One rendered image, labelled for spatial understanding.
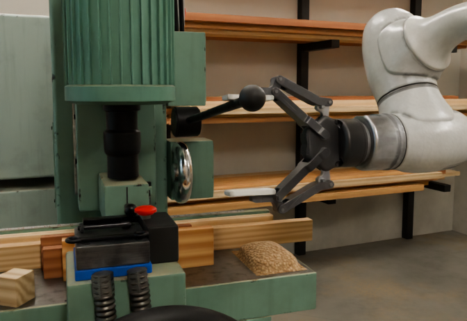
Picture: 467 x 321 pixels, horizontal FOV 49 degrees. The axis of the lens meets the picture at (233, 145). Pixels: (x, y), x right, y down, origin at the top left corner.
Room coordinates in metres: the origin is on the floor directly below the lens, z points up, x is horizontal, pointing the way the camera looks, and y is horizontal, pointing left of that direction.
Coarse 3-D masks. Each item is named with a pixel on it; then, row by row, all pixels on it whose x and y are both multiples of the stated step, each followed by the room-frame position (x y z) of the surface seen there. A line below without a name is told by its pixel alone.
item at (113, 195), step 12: (108, 180) 0.83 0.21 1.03; (120, 180) 0.83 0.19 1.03; (132, 180) 0.83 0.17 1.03; (144, 180) 0.83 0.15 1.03; (108, 192) 0.78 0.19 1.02; (120, 192) 0.79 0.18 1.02; (132, 192) 0.79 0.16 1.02; (144, 192) 0.80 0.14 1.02; (108, 204) 0.78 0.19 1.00; (120, 204) 0.79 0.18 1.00; (144, 204) 0.80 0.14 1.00
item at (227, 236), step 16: (224, 224) 0.90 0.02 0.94; (240, 224) 0.90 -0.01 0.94; (256, 224) 0.90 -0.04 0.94; (272, 224) 0.91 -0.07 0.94; (288, 224) 0.92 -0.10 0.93; (304, 224) 0.93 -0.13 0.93; (224, 240) 0.88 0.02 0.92; (240, 240) 0.89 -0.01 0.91; (256, 240) 0.90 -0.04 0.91; (272, 240) 0.91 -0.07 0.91; (288, 240) 0.92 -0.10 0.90; (304, 240) 0.93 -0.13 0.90; (0, 256) 0.77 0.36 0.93; (16, 256) 0.77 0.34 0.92; (32, 256) 0.78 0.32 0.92
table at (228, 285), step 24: (216, 264) 0.80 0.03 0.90; (240, 264) 0.80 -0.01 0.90; (48, 288) 0.70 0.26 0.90; (192, 288) 0.71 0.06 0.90; (216, 288) 0.72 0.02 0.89; (240, 288) 0.73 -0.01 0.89; (264, 288) 0.74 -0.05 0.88; (288, 288) 0.75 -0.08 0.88; (312, 288) 0.76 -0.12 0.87; (0, 312) 0.63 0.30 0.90; (24, 312) 0.63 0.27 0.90; (48, 312) 0.64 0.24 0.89; (240, 312) 0.73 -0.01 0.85; (264, 312) 0.74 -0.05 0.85; (288, 312) 0.75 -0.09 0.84
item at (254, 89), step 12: (240, 96) 0.65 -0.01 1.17; (252, 96) 0.64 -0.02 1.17; (264, 96) 0.65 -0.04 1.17; (180, 108) 1.00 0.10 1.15; (192, 108) 1.00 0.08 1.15; (216, 108) 0.79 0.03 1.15; (228, 108) 0.73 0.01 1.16; (252, 108) 0.65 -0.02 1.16; (180, 120) 0.98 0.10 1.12; (192, 120) 0.94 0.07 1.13; (180, 132) 0.99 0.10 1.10; (192, 132) 1.00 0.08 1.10
